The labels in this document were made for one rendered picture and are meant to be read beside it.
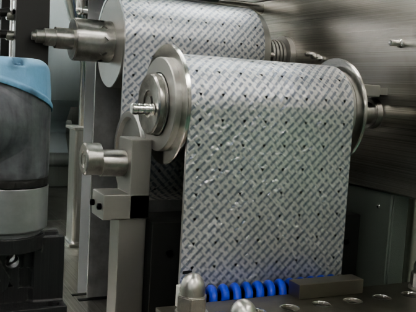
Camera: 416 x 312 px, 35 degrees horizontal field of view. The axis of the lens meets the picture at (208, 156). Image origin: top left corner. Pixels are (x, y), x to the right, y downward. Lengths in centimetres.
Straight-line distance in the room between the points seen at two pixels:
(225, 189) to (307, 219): 13
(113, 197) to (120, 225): 4
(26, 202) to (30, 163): 3
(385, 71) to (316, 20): 20
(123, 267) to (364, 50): 47
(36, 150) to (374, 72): 56
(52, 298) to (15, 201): 10
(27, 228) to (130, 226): 28
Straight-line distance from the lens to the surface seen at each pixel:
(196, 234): 79
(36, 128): 58
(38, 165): 59
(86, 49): 102
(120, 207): 83
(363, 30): 103
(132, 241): 85
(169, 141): 79
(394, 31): 98
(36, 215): 60
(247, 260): 84
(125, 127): 96
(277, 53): 116
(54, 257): 62
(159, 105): 78
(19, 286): 63
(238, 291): 80
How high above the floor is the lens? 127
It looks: 6 degrees down
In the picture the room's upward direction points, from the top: 3 degrees clockwise
